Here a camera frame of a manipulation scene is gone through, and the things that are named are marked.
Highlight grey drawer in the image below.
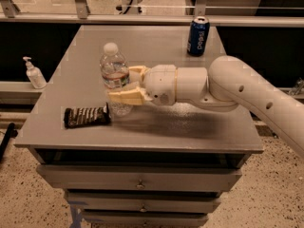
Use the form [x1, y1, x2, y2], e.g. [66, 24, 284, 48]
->
[37, 164, 241, 192]
[65, 192, 220, 213]
[82, 211, 208, 227]

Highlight clear plastic water bottle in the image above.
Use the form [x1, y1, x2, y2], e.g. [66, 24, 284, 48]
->
[99, 42, 133, 117]

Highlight grey metal railing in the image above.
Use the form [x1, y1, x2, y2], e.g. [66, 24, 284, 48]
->
[0, 0, 304, 28]

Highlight bottom grey drawer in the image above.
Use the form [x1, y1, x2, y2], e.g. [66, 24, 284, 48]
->
[82, 211, 208, 227]

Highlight grey drawer cabinet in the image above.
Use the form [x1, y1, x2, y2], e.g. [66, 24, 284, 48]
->
[14, 24, 265, 228]

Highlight chocolate rxbar wrapper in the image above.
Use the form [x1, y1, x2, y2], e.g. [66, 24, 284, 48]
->
[64, 104, 111, 129]

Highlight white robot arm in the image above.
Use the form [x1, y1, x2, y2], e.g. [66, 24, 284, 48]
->
[107, 55, 304, 157]

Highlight white pump dispenser bottle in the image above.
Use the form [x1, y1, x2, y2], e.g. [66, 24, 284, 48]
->
[23, 56, 47, 89]

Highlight top grey drawer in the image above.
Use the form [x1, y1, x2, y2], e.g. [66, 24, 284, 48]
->
[37, 164, 241, 192]

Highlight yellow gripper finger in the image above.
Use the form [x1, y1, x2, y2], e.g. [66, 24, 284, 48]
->
[128, 66, 150, 85]
[108, 86, 152, 105]

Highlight black pole on floor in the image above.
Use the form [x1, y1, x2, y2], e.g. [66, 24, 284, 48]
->
[0, 123, 18, 161]

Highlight blue pepsi can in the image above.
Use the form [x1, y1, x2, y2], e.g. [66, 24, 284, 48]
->
[187, 16, 210, 56]

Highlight middle grey drawer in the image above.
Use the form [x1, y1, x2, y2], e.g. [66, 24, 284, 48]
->
[65, 192, 220, 213]

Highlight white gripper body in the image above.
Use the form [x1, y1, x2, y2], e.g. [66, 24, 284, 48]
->
[143, 65, 177, 105]

